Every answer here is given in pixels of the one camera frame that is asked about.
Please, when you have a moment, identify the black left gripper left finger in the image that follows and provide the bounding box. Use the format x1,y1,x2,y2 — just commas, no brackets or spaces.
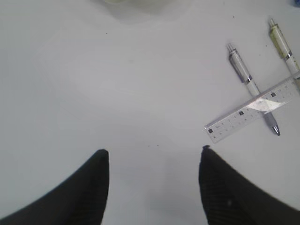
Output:
0,149,110,225

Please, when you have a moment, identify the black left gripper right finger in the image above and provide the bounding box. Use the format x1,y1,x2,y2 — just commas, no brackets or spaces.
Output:
199,145,300,225

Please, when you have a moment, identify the grey grip pen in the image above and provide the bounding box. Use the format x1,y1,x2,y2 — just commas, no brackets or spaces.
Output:
227,43,281,136

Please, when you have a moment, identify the yellow beige pen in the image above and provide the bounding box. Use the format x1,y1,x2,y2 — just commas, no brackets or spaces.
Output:
269,18,300,89

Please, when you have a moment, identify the pale green wavy plate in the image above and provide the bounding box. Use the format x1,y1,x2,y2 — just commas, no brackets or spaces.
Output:
94,0,174,11

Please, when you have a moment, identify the blue pencil sharpener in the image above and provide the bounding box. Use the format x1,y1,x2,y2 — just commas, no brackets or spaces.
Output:
292,0,300,8

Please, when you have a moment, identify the transparent plastic ruler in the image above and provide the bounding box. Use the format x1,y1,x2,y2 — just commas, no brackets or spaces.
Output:
204,72,300,143

